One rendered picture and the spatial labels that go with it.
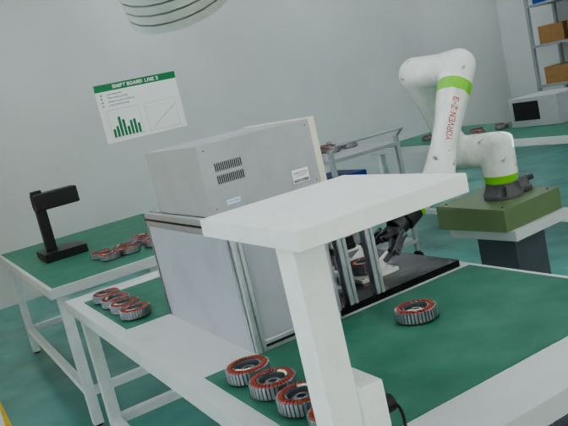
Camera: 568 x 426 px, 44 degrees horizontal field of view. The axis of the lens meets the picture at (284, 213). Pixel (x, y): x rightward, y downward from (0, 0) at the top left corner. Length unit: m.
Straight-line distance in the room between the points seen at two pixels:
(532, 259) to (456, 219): 0.32
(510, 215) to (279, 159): 0.97
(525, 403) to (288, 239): 0.60
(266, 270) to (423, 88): 1.02
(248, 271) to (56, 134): 5.61
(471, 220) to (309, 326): 1.64
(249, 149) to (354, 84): 6.91
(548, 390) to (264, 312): 0.79
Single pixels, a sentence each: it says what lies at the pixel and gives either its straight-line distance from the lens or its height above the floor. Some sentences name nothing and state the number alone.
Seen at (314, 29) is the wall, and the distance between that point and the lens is 8.64.
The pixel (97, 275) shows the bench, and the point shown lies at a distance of 3.56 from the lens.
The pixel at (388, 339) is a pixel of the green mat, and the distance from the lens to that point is 1.80.
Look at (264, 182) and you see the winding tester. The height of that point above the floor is 1.17.
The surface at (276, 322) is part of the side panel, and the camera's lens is 1.92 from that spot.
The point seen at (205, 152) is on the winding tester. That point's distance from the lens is 1.93.
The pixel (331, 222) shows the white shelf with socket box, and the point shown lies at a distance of 1.06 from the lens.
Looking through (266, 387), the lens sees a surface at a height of 0.78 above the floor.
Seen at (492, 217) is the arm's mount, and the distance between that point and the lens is 2.64.
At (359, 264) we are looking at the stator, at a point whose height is 0.82.
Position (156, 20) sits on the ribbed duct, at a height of 1.54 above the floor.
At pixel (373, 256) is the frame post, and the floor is 0.88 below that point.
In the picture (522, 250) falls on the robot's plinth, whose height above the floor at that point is 0.64.
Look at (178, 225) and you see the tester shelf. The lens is 2.14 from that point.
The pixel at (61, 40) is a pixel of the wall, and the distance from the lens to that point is 7.46.
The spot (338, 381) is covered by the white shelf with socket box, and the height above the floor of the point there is 0.93.
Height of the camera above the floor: 1.40
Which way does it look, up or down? 10 degrees down
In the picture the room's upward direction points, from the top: 13 degrees counter-clockwise
